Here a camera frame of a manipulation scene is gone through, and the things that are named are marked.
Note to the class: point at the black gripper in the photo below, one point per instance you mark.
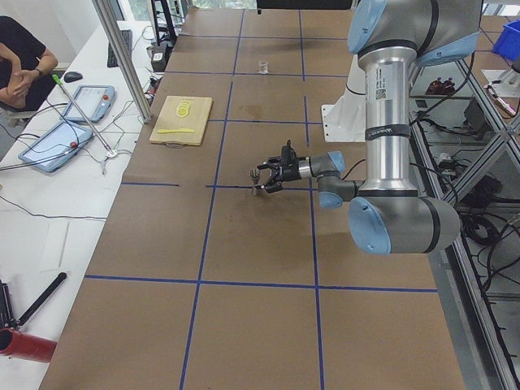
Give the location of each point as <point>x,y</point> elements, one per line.
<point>291,172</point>

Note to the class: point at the steel double jigger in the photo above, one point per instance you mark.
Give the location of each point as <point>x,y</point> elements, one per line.
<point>254,175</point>

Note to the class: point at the small glass measuring cup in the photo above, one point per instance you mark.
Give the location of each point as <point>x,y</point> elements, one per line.
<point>263,67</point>

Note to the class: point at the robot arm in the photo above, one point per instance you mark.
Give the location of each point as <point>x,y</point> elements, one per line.
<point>386,213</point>

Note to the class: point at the yellow plastic knife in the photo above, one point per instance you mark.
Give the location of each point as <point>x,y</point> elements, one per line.
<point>178,130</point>

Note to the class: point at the wooden cutting board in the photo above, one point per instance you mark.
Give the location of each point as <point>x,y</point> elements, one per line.
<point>198,115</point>

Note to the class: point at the front lemon slice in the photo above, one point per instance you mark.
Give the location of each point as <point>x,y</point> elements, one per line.
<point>180,112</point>

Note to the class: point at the black box device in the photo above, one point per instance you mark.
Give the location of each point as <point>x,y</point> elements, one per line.
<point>159,57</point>

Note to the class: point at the far blue teach pendant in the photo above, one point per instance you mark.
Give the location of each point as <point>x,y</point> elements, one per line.
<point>94,101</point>

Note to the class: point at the blue teach pendant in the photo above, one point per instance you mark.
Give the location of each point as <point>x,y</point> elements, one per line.
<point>94,101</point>
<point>56,147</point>

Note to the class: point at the near blue teach pendant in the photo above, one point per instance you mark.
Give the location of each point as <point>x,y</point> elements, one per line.
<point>56,147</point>

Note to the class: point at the black computer mouse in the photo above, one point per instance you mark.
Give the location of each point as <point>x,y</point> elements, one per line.
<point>72,76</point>

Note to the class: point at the blue plastic bin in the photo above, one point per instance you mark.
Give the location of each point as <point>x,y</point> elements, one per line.
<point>507,44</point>

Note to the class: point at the seated man black shirt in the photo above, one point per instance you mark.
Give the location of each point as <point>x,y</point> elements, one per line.
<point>26,68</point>

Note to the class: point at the red cylinder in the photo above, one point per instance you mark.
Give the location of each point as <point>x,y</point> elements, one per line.
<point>16,344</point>

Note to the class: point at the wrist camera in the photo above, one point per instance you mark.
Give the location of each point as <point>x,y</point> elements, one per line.
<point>288,155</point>

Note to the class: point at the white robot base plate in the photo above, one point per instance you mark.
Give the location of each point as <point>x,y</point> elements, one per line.
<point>344,121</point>

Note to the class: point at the green handled reach stick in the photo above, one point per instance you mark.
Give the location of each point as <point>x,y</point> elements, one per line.
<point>110,152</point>

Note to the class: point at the aluminium frame post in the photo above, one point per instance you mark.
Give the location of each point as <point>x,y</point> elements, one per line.
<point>111,28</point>

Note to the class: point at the black handle tool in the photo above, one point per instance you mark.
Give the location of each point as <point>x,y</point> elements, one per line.
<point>33,308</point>

